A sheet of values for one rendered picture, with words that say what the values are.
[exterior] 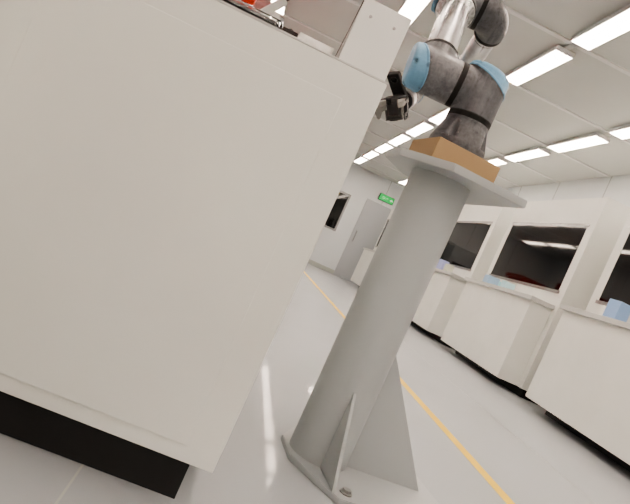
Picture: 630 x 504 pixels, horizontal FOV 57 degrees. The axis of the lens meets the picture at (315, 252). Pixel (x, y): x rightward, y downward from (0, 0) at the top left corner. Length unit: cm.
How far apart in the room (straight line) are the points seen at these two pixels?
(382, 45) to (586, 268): 489
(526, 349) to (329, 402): 440
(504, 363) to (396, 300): 432
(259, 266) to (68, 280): 31
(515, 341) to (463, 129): 434
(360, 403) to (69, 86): 97
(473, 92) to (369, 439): 93
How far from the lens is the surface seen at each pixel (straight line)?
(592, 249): 587
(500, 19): 194
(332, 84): 102
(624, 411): 430
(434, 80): 154
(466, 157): 148
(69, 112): 105
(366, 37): 112
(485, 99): 155
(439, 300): 775
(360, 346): 146
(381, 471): 167
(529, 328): 576
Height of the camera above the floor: 52
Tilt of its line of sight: 1 degrees down
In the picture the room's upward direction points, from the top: 24 degrees clockwise
